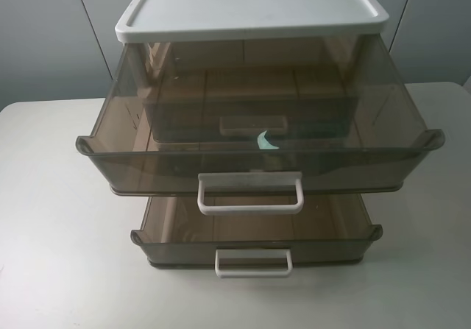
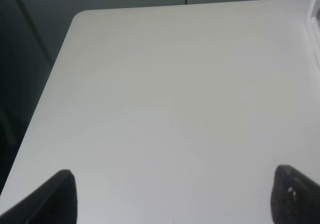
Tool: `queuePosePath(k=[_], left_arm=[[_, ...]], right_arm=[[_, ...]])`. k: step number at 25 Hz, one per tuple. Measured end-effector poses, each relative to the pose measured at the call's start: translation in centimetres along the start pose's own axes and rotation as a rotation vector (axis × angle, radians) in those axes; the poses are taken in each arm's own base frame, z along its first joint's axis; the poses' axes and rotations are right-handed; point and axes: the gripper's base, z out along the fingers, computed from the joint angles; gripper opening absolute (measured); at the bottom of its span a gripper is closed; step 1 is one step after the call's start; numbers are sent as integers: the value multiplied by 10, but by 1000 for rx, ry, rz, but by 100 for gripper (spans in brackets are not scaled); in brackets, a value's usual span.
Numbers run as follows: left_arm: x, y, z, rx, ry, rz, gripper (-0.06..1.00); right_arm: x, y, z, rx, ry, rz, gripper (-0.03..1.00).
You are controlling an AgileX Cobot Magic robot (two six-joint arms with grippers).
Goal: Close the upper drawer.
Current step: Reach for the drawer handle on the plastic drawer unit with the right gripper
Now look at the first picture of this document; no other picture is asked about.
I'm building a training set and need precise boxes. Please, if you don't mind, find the smoky transparent middle drawer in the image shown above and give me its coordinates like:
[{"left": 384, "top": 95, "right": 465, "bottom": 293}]
[{"left": 149, "top": 65, "right": 359, "bottom": 145}]

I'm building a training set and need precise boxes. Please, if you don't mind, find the smoky transparent drawer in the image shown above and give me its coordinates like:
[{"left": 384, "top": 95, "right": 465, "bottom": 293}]
[
  {"left": 149, "top": 65, "right": 359, "bottom": 145},
  {"left": 76, "top": 35, "right": 445, "bottom": 214},
  {"left": 131, "top": 194, "right": 383, "bottom": 276}
]

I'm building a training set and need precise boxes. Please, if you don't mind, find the white plastic drawer cabinet frame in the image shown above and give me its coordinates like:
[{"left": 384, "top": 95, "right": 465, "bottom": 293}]
[{"left": 115, "top": 0, "right": 390, "bottom": 83}]

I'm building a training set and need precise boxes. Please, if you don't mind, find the teal crescent-shaped scrap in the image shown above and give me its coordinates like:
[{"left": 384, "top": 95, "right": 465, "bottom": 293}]
[{"left": 257, "top": 130, "right": 279, "bottom": 150}]

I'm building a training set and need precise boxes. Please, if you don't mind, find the smoky transparent upper drawer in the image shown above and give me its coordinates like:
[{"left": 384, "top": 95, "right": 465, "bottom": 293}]
[{"left": 76, "top": 35, "right": 445, "bottom": 214}]

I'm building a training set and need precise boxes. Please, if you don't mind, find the smoky transparent lower drawer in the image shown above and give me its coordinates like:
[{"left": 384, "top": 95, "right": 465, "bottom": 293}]
[{"left": 131, "top": 194, "right": 383, "bottom": 276}]

